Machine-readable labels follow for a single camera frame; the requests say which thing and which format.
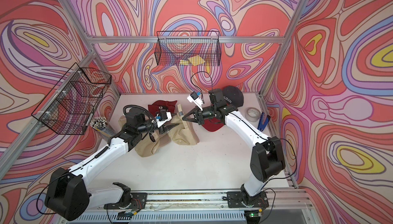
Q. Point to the grey Colorado cap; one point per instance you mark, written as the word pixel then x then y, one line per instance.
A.
pixel 234 96

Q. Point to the beige cap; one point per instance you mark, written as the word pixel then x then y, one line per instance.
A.
pixel 147 147
pixel 122 123
pixel 183 133

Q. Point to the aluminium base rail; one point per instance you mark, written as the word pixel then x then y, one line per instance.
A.
pixel 223 206

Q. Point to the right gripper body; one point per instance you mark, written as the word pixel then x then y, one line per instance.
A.
pixel 209 112

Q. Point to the black wire basket left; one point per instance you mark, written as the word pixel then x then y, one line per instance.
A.
pixel 71 103

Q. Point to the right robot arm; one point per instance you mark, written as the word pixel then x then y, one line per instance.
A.
pixel 267 159

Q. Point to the clear tape roll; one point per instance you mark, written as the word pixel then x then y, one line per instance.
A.
pixel 252 114

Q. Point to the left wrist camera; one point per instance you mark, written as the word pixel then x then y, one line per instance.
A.
pixel 163 117

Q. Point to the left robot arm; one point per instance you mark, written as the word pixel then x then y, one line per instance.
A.
pixel 68 193

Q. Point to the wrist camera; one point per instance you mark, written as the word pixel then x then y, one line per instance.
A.
pixel 163 117
pixel 196 99

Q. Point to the cup of pencils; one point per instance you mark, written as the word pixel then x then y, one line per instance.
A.
pixel 101 125

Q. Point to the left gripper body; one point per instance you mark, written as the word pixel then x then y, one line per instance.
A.
pixel 147 128

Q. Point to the black wire basket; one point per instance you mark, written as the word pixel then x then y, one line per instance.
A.
pixel 71 103
pixel 173 46

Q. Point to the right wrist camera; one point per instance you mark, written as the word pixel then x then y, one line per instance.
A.
pixel 196 99

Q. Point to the red Colorado cap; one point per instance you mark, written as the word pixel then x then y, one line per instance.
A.
pixel 213 124

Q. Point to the black wire basket back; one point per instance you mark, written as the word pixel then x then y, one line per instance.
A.
pixel 173 46

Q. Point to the dark red cap front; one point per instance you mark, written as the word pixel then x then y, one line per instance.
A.
pixel 154 108

